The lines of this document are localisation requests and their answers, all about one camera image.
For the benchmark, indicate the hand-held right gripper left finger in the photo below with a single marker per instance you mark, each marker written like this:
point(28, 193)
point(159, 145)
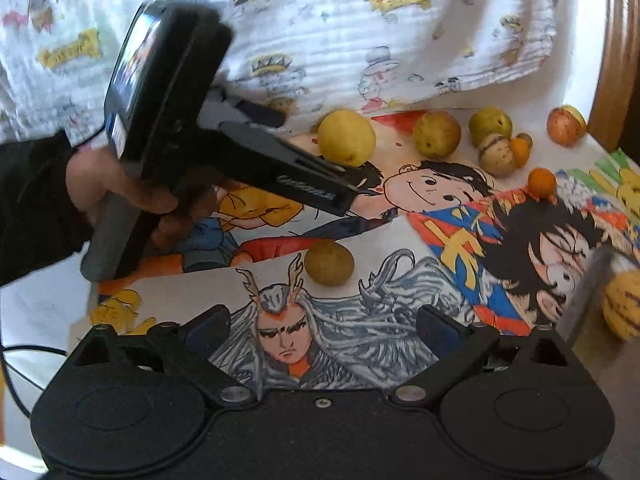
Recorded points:
point(207, 329)

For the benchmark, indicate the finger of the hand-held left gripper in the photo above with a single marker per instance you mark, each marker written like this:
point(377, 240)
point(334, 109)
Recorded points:
point(262, 114)
point(300, 180)

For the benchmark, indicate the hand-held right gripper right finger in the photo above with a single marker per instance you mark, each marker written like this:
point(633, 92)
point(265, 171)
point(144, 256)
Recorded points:
point(440, 329)

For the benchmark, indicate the yellow lemon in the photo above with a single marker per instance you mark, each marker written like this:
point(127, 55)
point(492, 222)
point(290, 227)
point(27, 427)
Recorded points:
point(346, 137)

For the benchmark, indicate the small brown round fruit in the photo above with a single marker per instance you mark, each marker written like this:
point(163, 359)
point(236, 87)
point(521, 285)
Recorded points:
point(329, 261)

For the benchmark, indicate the yellow-brown round fruit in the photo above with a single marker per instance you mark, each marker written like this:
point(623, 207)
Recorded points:
point(436, 133)

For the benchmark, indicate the metal tray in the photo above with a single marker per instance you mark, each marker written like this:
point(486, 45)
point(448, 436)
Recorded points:
point(585, 290)

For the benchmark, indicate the orange mandarin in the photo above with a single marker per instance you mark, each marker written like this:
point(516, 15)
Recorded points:
point(542, 182)

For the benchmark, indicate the small striped pepino melon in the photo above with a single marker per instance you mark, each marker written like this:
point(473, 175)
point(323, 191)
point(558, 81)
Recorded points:
point(496, 156)

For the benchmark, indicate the large striped pepino melon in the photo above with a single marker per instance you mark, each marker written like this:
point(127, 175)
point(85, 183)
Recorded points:
point(624, 305)

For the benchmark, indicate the large yellow-green round fruit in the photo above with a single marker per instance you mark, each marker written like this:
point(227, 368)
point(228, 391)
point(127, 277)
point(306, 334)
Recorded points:
point(490, 124)

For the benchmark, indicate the person's left forearm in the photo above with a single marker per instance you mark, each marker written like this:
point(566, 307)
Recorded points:
point(35, 200)

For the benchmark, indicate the person's left hand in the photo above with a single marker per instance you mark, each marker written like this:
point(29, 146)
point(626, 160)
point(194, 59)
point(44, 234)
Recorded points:
point(100, 180)

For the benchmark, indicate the white printed blanket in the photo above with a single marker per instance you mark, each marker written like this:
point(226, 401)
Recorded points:
point(325, 20)

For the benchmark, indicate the colourful cartoon drawing tablecloth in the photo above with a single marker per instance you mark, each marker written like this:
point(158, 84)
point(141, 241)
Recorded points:
point(430, 180)

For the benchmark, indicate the tiny orange citrus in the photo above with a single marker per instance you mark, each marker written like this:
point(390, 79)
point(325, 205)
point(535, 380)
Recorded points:
point(521, 154)

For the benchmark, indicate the red apple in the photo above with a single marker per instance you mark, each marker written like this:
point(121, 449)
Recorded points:
point(561, 129)

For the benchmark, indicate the small yellow-green fruit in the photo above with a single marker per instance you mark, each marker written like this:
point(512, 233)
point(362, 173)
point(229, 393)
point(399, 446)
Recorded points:
point(581, 119)

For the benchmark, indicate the wooden door frame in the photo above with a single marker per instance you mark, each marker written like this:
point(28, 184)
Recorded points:
point(617, 60)

